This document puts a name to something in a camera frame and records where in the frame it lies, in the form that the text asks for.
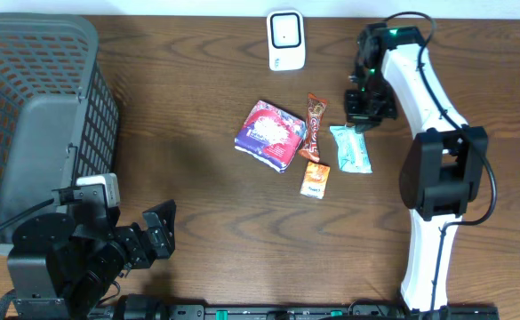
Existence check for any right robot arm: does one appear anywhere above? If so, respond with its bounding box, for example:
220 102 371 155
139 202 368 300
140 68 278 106
345 21 491 319

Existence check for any small orange snack pack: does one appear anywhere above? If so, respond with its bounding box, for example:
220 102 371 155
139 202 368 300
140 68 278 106
300 162 330 199

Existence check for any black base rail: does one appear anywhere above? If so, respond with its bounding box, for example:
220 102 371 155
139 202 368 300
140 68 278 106
88 303 500 320

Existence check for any orange brown chocolate bar wrapper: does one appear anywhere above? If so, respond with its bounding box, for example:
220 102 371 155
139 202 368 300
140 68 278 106
299 93 328 163

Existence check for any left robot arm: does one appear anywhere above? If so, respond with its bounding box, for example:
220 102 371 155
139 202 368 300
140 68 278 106
3 200 176 319

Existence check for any red purple snack bag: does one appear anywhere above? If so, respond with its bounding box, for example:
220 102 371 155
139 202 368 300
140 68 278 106
234 100 307 173

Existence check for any teal snack packet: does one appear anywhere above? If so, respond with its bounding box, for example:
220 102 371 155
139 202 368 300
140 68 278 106
330 125 372 173

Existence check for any grey plastic mesh basket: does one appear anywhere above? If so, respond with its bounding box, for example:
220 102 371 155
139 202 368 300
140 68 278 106
0 13 119 255

